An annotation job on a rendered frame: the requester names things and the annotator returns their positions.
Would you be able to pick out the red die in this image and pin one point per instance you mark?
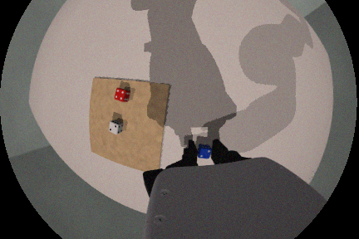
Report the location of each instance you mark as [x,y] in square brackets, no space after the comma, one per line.
[122,95]

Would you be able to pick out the white die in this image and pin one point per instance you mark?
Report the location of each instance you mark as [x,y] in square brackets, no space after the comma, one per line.
[115,126]

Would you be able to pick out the blue die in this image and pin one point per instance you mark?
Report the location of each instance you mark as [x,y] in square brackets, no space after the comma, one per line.
[204,151]

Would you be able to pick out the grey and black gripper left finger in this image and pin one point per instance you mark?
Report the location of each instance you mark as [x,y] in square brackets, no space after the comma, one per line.
[189,158]

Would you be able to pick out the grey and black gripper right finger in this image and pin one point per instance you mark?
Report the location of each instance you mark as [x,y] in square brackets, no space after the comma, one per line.
[220,154]

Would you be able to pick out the tan square mat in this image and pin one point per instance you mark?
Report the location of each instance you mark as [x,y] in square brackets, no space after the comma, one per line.
[139,144]

